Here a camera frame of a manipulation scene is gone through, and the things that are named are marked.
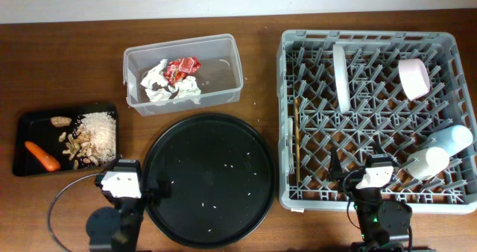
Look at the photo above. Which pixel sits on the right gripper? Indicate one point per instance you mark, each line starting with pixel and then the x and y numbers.
pixel 335 172

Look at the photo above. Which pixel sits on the wooden chopstick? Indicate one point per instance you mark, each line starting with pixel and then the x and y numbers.
pixel 297 139

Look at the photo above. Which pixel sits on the white cup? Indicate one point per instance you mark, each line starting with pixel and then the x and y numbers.
pixel 426 163

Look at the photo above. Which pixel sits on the white plastic fork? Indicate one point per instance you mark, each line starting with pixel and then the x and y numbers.
pixel 290 146

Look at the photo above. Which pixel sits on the light blue cup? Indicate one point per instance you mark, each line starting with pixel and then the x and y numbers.
pixel 453 139

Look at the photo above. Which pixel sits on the pile of peanut shells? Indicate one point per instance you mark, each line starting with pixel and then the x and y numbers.
pixel 78 148

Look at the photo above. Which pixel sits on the pile of rice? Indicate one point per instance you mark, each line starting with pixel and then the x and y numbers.
pixel 96 134

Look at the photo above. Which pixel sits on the round black tray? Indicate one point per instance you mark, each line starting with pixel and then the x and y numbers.
pixel 211 179

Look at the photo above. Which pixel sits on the pink bowl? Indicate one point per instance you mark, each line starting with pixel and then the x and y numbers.
pixel 414 78

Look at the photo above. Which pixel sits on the grey plate with food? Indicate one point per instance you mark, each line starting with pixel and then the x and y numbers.
pixel 341 78

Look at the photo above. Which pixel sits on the black rectangular tray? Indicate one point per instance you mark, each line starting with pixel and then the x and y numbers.
pixel 36 127

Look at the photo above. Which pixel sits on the walnut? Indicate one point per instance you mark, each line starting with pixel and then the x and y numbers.
pixel 60 121

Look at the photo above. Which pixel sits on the clear plastic bin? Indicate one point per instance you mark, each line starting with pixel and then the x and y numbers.
pixel 219 78

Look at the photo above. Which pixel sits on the orange carrot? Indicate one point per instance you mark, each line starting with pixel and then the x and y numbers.
pixel 47 161

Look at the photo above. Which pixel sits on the red snack wrapper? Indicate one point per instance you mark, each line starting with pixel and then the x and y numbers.
pixel 181 68

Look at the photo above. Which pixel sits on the grey dishwasher rack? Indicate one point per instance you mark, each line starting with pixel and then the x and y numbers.
pixel 380 114

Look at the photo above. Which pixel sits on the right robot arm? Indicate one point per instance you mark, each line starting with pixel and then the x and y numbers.
pixel 385 225

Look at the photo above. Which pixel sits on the white tissue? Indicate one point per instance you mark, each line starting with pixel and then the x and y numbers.
pixel 188 87
pixel 155 84

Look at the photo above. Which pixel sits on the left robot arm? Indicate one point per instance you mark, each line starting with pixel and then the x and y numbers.
pixel 116 228

